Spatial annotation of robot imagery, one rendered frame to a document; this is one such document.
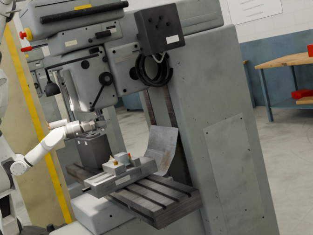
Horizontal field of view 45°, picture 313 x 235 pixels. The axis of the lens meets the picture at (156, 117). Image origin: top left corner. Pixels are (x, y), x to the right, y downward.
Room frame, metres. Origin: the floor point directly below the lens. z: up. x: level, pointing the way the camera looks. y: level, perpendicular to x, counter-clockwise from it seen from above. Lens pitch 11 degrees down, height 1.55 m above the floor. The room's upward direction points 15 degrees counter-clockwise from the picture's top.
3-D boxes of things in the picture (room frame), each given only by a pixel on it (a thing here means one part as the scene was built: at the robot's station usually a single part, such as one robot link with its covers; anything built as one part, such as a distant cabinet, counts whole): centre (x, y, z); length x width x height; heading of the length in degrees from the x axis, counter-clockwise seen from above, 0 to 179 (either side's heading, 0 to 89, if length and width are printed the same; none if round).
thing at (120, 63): (2.10, 0.12, 1.47); 0.24 x 0.19 x 0.26; 28
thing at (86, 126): (2.00, 0.39, 1.23); 0.13 x 0.12 x 0.10; 6
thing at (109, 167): (1.85, 0.27, 1.02); 0.15 x 0.06 x 0.04; 30
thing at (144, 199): (2.01, 0.30, 0.89); 1.24 x 0.23 x 0.08; 28
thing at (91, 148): (2.34, 0.44, 1.03); 0.22 x 0.12 x 0.20; 35
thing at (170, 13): (1.85, -0.13, 1.62); 0.20 x 0.09 x 0.21; 118
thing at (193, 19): (2.24, -0.15, 1.66); 0.80 x 0.23 x 0.20; 118
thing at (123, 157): (1.87, 0.22, 1.04); 0.06 x 0.05 x 0.06; 30
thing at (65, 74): (1.96, 0.39, 1.45); 0.04 x 0.04 x 0.21; 28
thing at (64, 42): (2.03, 0.26, 1.68); 0.34 x 0.24 x 0.10; 118
